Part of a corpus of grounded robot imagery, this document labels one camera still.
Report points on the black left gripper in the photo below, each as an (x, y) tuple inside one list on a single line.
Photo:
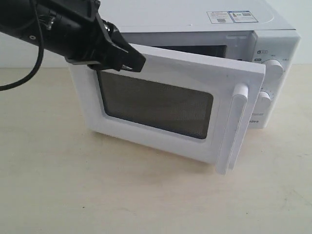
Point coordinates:
[(77, 36)]

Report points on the white microwave door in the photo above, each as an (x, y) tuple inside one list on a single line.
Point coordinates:
[(187, 104)]

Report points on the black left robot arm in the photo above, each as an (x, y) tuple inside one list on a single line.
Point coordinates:
[(21, 20)]

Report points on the white printed paper sheet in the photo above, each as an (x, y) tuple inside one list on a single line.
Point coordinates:
[(228, 17)]

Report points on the white microwave oven body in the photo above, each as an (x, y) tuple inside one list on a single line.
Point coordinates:
[(185, 23)]

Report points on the lower white control knob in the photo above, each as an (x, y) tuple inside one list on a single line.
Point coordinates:
[(264, 101)]

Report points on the white control knob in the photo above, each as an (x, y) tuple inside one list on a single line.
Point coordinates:
[(264, 101), (273, 68)]

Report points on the upper white control knob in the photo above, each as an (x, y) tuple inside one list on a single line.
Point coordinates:
[(273, 68)]

